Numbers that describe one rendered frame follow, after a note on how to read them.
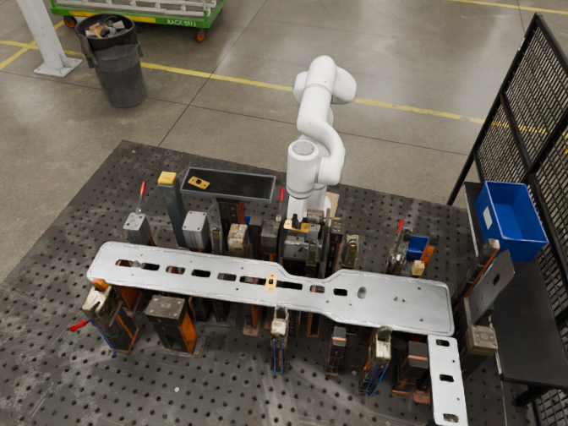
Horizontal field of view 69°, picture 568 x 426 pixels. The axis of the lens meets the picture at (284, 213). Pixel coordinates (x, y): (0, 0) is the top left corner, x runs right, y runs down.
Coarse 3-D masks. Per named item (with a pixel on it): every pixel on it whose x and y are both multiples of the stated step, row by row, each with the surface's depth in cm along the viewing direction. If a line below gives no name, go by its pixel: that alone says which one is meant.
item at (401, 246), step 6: (402, 228) 146; (408, 228) 146; (402, 234) 146; (408, 234) 143; (402, 240) 149; (408, 240) 144; (396, 246) 152; (402, 246) 151; (396, 252) 152; (402, 252) 153; (402, 258) 154
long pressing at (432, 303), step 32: (96, 256) 163; (128, 256) 162; (160, 256) 163; (192, 256) 163; (224, 256) 162; (160, 288) 153; (192, 288) 153; (224, 288) 153; (256, 288) 154; (352, 288) 154; (384, 288) 154; (416, 288) 154; (448, 288) 155; (352, 320) 146; (384, 320) 146; (416, 320) 146; (448, 320) 146
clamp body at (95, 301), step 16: (96, 288) 147; (112, 288) 148; (96, 304) 143; (112, 304) 149; (96, 320) 146; (112, 320) 150; (128, 320) 164; (112, 336) 158; (128, 336) 166; (128, 352) 167
